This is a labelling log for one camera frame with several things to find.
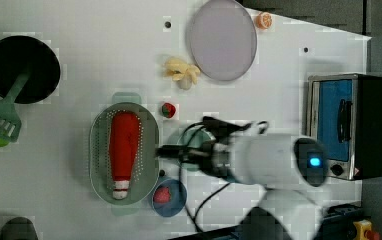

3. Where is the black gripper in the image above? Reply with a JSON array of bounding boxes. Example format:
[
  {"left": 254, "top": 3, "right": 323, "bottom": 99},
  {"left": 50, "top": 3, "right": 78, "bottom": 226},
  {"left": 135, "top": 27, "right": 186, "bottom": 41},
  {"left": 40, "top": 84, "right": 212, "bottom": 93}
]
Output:
[{"left": 156, "top": 141, "right": 233, "bottom": 177}]

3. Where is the red ketchup bottle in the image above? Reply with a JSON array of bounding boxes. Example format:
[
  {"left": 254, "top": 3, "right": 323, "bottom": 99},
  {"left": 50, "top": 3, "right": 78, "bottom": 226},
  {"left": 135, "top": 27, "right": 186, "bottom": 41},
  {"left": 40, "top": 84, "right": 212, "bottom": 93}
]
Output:
[{"left": 109, "top": 112, "right": 140, "bottom": 200}]

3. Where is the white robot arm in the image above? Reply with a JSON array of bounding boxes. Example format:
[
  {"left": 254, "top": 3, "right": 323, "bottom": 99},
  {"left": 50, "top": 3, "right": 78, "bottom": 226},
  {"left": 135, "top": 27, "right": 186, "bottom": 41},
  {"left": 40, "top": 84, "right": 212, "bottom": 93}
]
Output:
[{"left": 156, "top": 133, "right": 329, "bottom": 240}]

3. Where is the green perforated strainer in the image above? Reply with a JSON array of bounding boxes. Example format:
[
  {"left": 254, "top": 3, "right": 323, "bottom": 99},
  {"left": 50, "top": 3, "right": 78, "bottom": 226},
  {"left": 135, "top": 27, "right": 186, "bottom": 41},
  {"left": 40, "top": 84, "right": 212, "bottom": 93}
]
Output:
[{"left": 89, "top": 92, "right": 159, "bottom": 216}]

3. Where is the green cup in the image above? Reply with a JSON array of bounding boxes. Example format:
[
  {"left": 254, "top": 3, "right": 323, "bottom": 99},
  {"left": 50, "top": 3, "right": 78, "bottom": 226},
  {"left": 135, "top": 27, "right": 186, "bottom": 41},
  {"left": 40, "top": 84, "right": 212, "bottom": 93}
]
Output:
[{"left": 176, "top": 129, "right": 217, "bottom": 172}]

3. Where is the strawberry toy on table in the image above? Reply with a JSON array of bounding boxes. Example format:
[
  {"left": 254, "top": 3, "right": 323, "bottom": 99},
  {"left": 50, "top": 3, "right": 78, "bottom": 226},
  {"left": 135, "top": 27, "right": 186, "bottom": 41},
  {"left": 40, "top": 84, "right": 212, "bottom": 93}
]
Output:
[{"left": 161, "top": 103, "right": 176, "bottom": 118}]

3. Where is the strawberry toy in bowl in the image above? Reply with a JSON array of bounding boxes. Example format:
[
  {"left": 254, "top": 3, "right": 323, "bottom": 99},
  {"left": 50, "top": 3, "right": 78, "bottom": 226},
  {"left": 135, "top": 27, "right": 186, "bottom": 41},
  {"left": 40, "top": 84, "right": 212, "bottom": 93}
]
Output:
[{"left": 153, "top": 187, "right": 171, "bottom": 204}]

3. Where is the blue bowl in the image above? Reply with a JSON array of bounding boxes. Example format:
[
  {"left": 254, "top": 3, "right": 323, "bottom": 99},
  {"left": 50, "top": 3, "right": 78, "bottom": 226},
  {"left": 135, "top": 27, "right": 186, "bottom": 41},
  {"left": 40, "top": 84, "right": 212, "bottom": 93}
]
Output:
[{"left": 149, "top": 177, "right": 187, "bottom": 218}]

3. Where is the peeled banana toy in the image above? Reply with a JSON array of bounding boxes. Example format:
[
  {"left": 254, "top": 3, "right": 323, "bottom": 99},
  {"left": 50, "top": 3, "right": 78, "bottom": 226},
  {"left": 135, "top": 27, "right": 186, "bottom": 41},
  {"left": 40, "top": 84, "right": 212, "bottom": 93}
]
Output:
[{"left": 164, "top": 57, "right": 201, "bottom": 90}]

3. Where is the grey round plate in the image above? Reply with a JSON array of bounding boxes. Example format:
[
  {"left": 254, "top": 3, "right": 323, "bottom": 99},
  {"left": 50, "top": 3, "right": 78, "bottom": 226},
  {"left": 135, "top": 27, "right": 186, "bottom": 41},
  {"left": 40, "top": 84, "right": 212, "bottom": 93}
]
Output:
[{"left": 188, "top": 0, "right": 257, "bottom": 81}]

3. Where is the orange slice toy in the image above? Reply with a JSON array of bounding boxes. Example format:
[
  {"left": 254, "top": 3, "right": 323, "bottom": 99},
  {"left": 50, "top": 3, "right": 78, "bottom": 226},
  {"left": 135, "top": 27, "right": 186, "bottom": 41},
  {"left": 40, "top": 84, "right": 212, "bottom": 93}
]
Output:
[{"left": 255, "top": 12, "right": 273, "bottom": 29}]

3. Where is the black object at edge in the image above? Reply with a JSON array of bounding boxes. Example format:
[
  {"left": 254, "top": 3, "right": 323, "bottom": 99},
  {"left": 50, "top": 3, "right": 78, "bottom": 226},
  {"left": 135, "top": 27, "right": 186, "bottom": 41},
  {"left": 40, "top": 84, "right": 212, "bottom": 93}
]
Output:
[{"left": 0, "top": 217, "right": 39, "bottom": 240}]

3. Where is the green slotted spatula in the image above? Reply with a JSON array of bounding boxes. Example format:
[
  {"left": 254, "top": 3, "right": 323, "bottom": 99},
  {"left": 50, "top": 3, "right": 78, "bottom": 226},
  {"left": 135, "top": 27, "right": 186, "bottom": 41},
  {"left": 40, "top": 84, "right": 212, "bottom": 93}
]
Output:
[{"left": 0, "top": 73, "right": 30, "bottom": 142}]

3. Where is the black toaster oven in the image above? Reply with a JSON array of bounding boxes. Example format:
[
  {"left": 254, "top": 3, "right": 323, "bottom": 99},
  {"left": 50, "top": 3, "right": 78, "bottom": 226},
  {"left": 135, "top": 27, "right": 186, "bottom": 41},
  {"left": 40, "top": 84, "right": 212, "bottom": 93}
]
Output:
[{"left": 306, "top": 74, "right": 382, "bottom": 181}]

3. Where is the black round pan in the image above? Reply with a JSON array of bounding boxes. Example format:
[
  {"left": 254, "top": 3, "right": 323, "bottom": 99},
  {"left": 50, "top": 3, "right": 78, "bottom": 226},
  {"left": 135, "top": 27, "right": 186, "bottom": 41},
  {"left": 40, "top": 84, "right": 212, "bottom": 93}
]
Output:
[{"left": 0, "top": 35, "right": 61, "bottom": 104}]

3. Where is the yellow red emergency button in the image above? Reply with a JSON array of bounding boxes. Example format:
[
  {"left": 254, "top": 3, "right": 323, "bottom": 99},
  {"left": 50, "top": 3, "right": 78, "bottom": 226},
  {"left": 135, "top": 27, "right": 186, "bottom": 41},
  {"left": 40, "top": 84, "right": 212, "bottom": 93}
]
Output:
[{"left": 353, "top": 220, "right": 381, "bottom": 240}]

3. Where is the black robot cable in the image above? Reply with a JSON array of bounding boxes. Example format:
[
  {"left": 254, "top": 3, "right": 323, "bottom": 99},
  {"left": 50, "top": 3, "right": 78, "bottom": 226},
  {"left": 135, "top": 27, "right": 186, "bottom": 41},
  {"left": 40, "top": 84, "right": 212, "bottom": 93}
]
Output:
[{"left": 177, "top": 120, "right": 270, "bottom": 234}]

